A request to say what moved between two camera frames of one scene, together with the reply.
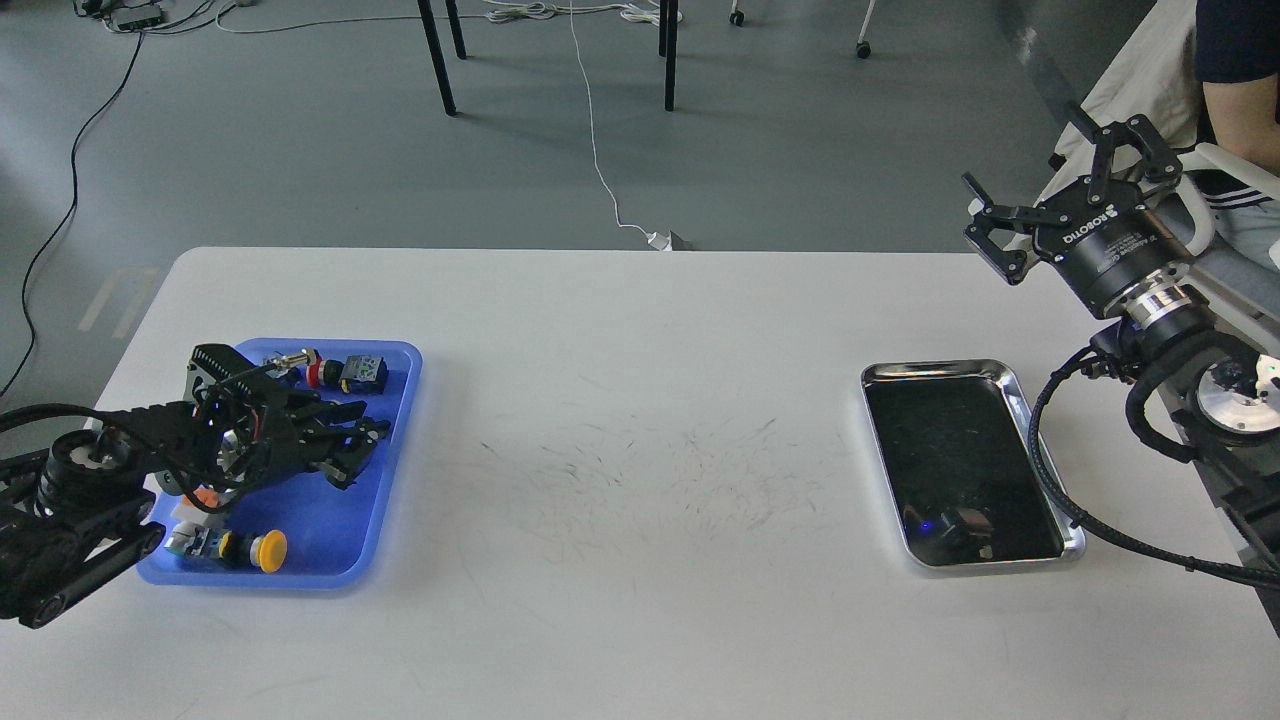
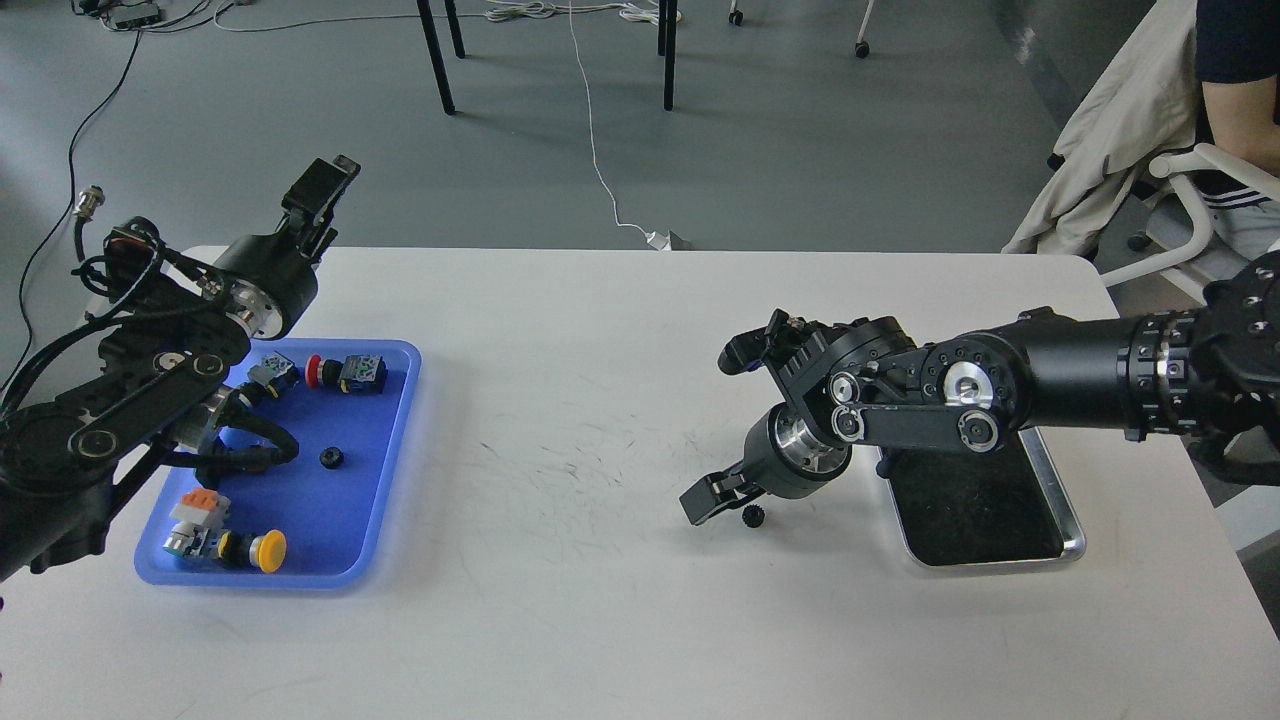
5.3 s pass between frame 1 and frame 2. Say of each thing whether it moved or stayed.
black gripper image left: moved
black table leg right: stayed
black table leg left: stayed
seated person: stayed
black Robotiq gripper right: moved
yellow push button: stayed
